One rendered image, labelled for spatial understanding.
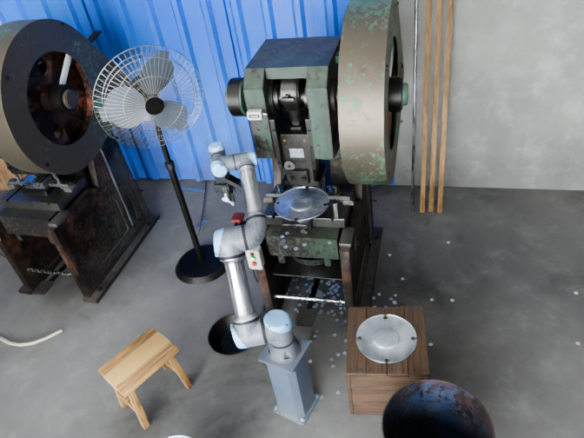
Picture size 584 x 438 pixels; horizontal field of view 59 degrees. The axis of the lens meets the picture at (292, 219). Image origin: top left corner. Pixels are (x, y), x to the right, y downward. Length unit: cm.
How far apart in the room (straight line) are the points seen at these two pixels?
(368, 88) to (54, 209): 220
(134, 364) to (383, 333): 126
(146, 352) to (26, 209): 135
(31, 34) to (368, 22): 171
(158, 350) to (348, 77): 166
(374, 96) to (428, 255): 169
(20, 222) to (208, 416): 171
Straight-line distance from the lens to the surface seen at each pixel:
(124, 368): 283
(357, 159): 217
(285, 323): 229
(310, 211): 266
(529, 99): 380
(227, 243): 223
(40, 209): 363
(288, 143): 258
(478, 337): 310
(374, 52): 209
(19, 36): 299
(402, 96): 241
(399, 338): 261
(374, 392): 262
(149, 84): 285
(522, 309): 328
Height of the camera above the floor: 241
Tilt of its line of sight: 38 degrees down
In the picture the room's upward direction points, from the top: 10 degrees counter-clockwise
